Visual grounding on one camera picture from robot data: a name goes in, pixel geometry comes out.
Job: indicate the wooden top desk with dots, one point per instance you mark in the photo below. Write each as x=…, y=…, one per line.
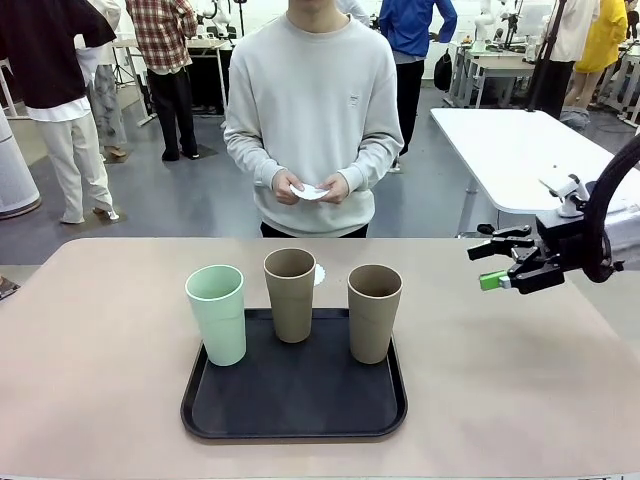
x=205, y=45

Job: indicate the person's left forearm grey sleeve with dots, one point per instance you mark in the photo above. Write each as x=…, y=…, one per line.
x=375, y=160

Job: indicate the person in cream top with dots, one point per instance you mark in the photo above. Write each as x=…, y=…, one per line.
x=572, y=25

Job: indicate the grey crumpled cloth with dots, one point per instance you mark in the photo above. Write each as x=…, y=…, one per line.
x=575, y=117

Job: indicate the person in patterned skirt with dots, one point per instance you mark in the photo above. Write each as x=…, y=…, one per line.
x=105, y=100

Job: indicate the person's right hand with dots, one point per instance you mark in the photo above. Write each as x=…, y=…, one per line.
x=284, y=187

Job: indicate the black hanging bag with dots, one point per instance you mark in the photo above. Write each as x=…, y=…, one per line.
x=442, y=70

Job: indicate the person's left hand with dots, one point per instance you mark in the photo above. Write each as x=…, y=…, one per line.
x=336, y=190

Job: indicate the white cylindrical air purifier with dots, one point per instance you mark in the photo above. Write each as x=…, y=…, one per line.
x=12, y=170

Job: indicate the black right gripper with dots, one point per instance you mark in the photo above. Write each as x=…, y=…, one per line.
x=547, y=272

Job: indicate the black plastic serving tray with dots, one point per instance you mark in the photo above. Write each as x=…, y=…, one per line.
x=300, y=400

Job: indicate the person's right forearm grey sleeve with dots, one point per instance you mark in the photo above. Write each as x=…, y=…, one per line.
x=250, y=155

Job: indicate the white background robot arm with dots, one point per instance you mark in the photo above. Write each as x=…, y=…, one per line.
x=482, y=25
x=217, y=15

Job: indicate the grey frame workbench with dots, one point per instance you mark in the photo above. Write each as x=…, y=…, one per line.
x=495, y=65

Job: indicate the brown tall cup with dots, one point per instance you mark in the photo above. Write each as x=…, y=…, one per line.
x=372, y=330
x=290, y=310

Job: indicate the person in blue shirt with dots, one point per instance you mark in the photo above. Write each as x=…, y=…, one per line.
x=405, y=25

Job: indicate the white table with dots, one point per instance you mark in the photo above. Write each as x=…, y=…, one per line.
x=500, y=145

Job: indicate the person in grey sweatshirt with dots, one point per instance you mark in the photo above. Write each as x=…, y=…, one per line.
x=310, y=100

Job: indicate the black tripod stand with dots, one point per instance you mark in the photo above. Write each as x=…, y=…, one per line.
x=546, y=55

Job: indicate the dark patterned flat object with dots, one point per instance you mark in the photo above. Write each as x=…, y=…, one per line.
x=6, y=288

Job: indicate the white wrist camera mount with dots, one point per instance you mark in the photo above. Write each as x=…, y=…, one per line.
x=567, y=192

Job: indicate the person in yellow coat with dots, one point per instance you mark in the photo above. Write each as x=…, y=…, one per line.
x=602, y=40

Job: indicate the person in black shirt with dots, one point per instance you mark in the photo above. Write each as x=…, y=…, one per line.
x=45, y=50

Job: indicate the white paper doily coaster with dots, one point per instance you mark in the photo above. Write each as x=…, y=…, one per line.
x=320, y=276
x=307, y=192

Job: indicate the light green tall cup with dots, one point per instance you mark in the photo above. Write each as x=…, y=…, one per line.
x=220, y=325

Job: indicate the person in plaid shirt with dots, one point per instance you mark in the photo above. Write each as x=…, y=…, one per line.
x=160, y=35

